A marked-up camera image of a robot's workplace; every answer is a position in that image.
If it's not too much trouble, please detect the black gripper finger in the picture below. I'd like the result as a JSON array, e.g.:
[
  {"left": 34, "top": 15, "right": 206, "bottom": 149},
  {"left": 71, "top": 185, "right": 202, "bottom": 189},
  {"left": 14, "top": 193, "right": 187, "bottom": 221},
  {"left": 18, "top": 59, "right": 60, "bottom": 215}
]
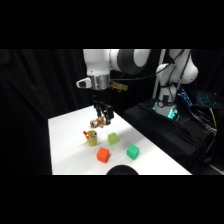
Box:
[
  {"left": 103, "top": 104, "right": 115, "bottom": 126},
  {"left": 93, "top": 99, "right": 105, "bottom": 118}
]

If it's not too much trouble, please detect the black gripper body silver coupling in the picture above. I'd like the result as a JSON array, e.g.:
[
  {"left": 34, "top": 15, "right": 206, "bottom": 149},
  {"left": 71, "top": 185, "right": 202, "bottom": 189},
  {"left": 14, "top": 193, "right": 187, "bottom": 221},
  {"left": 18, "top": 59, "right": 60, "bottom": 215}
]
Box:
[{"left": 90, "top": 75, "right": 112, "bottom": 106}]

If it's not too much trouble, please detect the red cube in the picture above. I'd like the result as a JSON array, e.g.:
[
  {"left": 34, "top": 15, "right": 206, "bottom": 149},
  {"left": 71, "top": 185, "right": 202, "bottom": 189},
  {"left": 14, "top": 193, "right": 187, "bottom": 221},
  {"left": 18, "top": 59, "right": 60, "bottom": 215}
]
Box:
[{"left": 96, "top": 147, "right": 110, "bottom": 164}]

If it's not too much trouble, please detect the light green cube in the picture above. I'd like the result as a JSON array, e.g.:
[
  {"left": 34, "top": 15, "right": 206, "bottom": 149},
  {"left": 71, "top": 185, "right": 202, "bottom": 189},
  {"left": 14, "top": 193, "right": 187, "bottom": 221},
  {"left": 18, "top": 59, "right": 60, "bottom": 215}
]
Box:
[{"left": 107, "top": 132, "right": 120, "bottom": 146}]

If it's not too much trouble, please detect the dark green cube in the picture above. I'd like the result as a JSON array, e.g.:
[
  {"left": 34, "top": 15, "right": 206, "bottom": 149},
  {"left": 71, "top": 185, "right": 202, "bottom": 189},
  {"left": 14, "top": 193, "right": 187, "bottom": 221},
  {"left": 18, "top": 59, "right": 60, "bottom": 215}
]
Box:
[{"left": 126, "top": 143, "right": 140, "bottom": 161}]

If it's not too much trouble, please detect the tan wooden toy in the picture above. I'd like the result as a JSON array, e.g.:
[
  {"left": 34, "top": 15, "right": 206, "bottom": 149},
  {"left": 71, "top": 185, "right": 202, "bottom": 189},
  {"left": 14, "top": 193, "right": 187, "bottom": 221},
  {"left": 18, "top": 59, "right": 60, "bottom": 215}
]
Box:
[{"left": 89, "top": 116, "right": 108, "bottom": 130}]

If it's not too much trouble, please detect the yellow cup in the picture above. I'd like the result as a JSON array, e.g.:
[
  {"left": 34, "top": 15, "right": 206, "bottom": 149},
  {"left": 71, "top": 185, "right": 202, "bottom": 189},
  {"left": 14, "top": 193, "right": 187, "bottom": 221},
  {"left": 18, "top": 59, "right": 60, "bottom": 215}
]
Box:
[{"left": 85, "top": 134, "right": 99, "bottom": 147}]

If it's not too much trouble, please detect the black round object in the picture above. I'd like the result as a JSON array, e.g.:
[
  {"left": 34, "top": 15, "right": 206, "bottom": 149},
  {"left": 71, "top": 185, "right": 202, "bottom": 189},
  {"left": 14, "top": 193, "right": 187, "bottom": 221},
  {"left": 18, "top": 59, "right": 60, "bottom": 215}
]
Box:
[{"left": 105, "top": 164, "right": 140, "bottom": 176}]

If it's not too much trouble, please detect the black draped robot stand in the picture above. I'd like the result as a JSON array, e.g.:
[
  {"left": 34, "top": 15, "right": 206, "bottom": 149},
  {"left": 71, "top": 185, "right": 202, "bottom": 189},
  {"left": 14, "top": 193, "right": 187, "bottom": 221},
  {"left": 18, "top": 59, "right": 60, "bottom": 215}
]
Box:
[{"left": 122, "top": 99, "right": 224, "bottom": 176}]

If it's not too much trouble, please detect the black curtain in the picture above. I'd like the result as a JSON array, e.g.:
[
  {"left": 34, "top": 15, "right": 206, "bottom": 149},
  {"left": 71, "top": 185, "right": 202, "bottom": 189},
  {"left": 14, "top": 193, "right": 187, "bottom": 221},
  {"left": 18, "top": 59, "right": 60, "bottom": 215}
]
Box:
[{"left": 0, "top": 49, "right": 224, "bottom": 176}]

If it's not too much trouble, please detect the blue lit keyboard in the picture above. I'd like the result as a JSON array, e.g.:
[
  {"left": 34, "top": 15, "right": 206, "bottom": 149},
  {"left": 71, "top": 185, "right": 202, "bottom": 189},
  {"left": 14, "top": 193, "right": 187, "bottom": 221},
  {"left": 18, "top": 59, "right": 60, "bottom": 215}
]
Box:
[{"left": 195, "top": 90, "right": 220, "bottom": 108}]

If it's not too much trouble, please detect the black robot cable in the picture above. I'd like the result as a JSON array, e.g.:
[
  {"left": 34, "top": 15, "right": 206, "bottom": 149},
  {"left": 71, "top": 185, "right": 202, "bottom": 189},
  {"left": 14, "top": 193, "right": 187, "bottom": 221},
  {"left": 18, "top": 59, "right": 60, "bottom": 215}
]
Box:
[{"left": 111, "top": 49, "right": 186, "bottom": 101}]

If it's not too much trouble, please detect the yellow cable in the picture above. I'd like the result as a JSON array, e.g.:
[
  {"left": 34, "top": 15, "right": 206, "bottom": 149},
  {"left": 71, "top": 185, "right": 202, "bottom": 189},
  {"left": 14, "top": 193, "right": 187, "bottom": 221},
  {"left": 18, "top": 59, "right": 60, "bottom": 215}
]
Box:
[{"left": 207, "top": 107, "right": 219, "bottom": 137}]

